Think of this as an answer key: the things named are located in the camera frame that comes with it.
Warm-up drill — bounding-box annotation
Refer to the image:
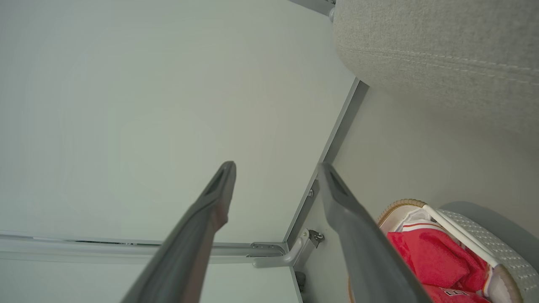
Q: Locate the white laundry basket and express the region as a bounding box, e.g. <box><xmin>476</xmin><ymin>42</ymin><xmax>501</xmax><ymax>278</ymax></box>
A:
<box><xmin>348</xmin><ymin>199</ymin><xmax>539</xmax><ymax>303</ymax></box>

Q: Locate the red and white garment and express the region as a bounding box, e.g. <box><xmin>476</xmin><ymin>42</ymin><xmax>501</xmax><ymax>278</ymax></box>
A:
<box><xmin>387</xmin><ymin>209</ymin><xmax>512</xmax><ymax>303</ymax></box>

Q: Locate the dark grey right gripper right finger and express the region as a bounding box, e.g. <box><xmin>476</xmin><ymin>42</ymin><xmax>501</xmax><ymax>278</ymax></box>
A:
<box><xmin>318</xmin><ymin>162</ymin><xmax>433</xmax><ymax>303</ymax></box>

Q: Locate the grey curved partition support foot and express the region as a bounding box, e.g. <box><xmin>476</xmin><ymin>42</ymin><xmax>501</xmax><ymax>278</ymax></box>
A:
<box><xmin>253</xmin><ymin>229</ymin><xmax>314</xmax><ymax>268</ymax></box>

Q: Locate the grey fabric sofa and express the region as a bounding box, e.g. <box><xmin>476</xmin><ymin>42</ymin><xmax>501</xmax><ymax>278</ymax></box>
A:
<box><xmin>333</xmin><ymin>0</ymin><xmax>539</xmax><ymax>139</ymax></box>

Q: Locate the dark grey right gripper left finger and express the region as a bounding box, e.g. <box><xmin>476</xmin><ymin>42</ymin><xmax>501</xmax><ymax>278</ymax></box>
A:
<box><xmin>121</xmin><ymin>161</ymin><xmax>236</xmax><ymax>303</ymax></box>

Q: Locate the grey partition bottom rail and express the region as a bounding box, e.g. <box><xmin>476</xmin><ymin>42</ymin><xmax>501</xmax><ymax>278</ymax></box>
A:
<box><xmin>283</xmin><ymin>78</ymin><xmax>370</xmax><ymax>253</ymax></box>

